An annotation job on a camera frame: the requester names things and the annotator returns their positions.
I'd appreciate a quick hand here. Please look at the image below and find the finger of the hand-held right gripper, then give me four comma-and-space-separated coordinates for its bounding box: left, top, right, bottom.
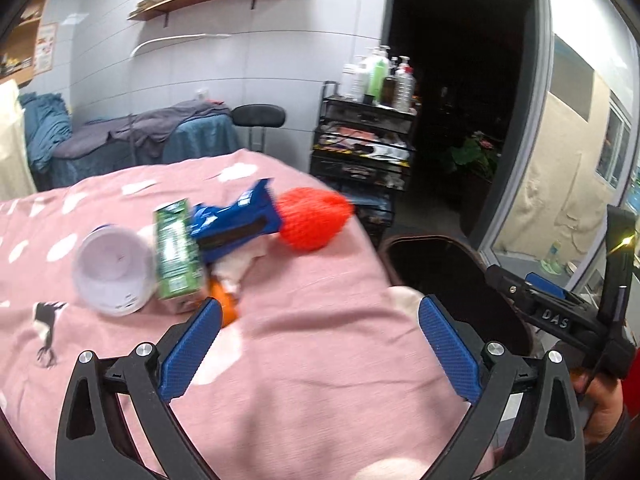
484, 264, 541, 318
525, 271, 588, 308

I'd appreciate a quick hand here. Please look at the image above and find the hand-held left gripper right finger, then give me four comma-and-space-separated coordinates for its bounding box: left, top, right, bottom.
418, 294, 586, 480

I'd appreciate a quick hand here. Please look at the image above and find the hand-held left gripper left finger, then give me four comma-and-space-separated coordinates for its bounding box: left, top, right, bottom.
55, 296, 224, 480

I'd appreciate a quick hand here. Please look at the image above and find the orange plastic piece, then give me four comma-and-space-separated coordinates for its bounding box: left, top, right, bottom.
210, 277, 241, 328

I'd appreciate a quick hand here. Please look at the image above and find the black trash bin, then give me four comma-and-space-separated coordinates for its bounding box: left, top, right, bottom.
380, 234, 533, 361

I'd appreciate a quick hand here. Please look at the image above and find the white plastic bag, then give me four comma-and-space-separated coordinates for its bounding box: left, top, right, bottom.
207, 242, 268, 296

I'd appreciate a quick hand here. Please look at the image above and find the green carton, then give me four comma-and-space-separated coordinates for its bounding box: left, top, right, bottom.
152, 199, 207, 313

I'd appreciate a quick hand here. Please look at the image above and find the white paper cup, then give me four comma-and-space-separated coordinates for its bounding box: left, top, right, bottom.
71, 225, 156, 317

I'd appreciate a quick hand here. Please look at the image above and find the blue snack packet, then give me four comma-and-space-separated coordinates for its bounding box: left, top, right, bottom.
189, 178, 281, 266

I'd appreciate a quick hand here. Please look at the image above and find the orange foam fruit net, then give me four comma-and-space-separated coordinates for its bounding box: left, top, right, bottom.
275, 187, 355, 252

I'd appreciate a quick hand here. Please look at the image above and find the person's right forearm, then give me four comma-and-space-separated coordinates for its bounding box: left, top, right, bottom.
582, 400, 638, 480

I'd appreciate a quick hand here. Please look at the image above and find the person's right hand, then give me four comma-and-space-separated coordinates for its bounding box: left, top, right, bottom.
572, 367, 628, 456

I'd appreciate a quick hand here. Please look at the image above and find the aluminium framed glass door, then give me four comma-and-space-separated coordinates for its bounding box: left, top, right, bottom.
475, 0, 640, 311

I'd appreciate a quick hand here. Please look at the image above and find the pink polka dot blanket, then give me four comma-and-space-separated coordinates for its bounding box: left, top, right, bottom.
0, 149, 506, 480

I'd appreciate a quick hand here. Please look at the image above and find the potted plant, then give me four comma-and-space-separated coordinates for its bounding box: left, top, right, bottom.
447, 130, 501, 181

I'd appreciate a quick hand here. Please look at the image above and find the black trolley cart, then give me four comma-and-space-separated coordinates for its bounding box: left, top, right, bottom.
310, 80, 418, 226

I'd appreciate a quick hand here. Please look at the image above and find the massage bed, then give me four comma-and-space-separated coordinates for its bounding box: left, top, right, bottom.
50, 100, 241, 191

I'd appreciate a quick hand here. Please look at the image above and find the clear pump bottle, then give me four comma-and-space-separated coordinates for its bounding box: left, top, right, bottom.
392, 55, 416, 113

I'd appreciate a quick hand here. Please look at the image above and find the grey blanket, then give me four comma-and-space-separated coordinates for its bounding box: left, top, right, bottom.
107, 100, 233, 148

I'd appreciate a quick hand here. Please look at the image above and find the brown bottle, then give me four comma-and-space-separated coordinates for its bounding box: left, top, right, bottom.
382, 57, 400, 106

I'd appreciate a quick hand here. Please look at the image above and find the black stool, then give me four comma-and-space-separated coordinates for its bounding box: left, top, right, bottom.
232, 104, 287, 153

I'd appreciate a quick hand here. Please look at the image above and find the white pump bottle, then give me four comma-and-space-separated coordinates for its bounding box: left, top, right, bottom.
352, 55, 373, 103

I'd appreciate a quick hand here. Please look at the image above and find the blue bedding pile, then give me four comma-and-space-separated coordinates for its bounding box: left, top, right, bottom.
20, 91, 73, 173

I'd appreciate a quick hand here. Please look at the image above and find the cream cloth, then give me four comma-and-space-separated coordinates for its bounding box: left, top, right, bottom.
0, 80, 38, 201

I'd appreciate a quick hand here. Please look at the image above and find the white floor lamp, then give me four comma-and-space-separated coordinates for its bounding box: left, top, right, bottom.
130, 32, 233, 163

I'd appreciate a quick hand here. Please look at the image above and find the wooden cubby shelf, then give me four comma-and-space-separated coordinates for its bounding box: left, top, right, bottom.
0, 0, 58, 86

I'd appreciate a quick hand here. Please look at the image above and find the wall poster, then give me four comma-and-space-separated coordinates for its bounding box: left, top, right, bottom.
34, 22, 58, 73

